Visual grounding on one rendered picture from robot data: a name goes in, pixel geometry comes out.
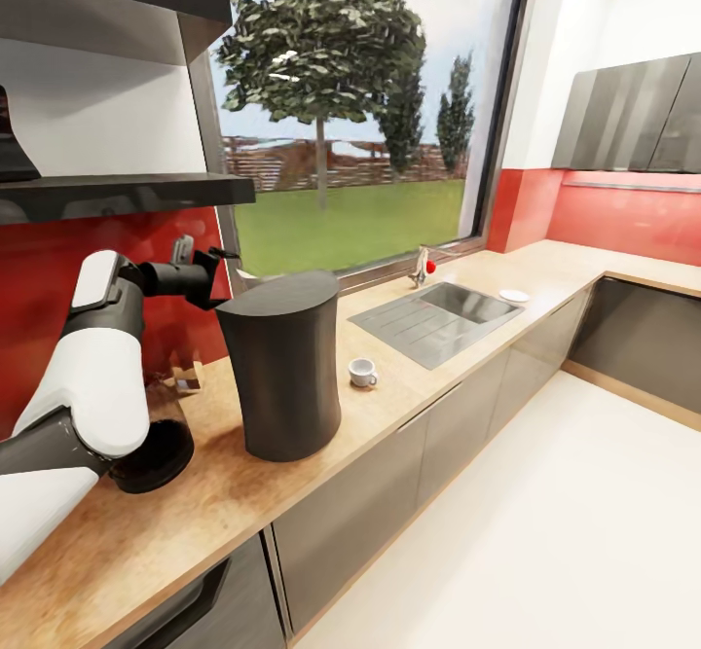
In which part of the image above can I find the coffee cup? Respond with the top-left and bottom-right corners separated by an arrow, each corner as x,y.
349,358 -> 379,386

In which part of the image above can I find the paper coffee filter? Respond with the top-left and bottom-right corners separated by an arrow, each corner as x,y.
238,270 -> 278,290

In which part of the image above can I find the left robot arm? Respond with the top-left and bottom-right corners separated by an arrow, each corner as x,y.
0,234 -> 231,587

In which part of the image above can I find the bottle of coffee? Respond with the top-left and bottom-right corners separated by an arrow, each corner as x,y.
0,86 -> 42,183

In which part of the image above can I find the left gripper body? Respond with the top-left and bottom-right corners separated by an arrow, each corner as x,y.
172,250 -> 219,308

